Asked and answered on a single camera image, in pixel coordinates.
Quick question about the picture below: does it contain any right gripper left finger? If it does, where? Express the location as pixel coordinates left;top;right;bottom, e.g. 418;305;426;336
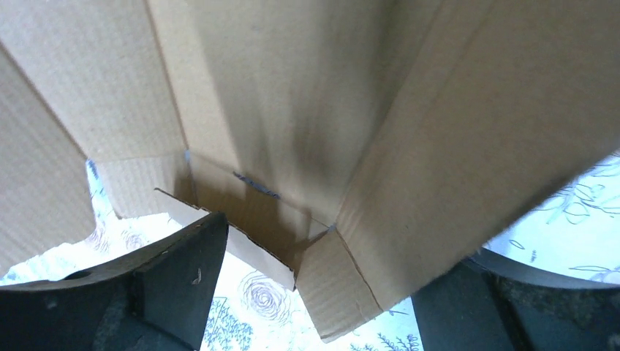
1;212;229;350

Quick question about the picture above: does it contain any brown cardboard box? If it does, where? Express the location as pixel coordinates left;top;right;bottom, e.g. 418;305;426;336
1;1;619;341

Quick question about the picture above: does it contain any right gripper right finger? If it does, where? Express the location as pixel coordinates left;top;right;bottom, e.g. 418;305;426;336
412;249;619;350

